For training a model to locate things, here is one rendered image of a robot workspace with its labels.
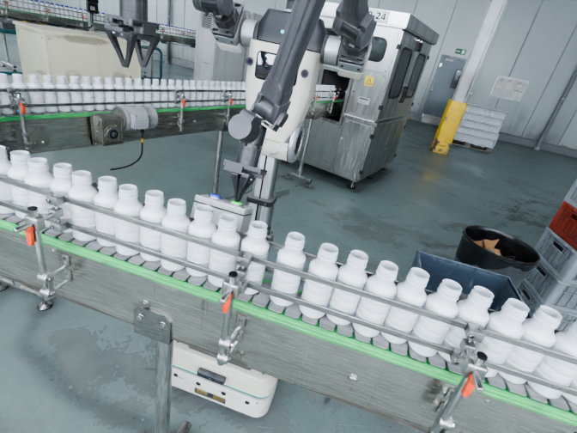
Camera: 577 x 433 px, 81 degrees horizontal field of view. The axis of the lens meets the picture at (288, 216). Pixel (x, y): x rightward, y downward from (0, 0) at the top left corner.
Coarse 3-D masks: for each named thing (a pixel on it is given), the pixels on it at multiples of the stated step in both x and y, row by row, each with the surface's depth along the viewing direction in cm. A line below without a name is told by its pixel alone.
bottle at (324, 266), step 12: (324, 252) 66; (336, 252) 66; (312, 264) 69; (324, 264) 67; (324, 276) 67; (336, 276) 68; (312, 288) 69; (324, 288) 68; (312, 300) 70; (324, 300) 70; (312, 312) 71
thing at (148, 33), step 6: (144, 24) 74; (138, 30) 74; (144, 30) 74; (150, 30) 76; (138, 36) 80; (144, 36) 79; (150, 36) 79; (156, 36) 79; (138, 42) 81; (150, 42) 80; (156, 42) 80; (138, 48) 81; (150, 48) 80; (138, 54) 81; (150, 54) 81; (138, 60) 82; (144, 60) 81; (144, 66) 82
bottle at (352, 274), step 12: (360, 252) 69; (348, 264) 68; (360, 264) 66; (348, 276) 67; (360, 276) 67; (360, 288) 68; (336, 300) 70; (348, 300) 69; (348, 312) 70; (336, 324) 72
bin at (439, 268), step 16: (416, 256) 118; (432, 256) 119; (432, 272) 121; (448, 272) 120; (464, 272) 118; (480, 272) 117; (432, 288) 124; (464, 288) 121; (496, 288) 118; (512, 288) 111; (496, 304) 117
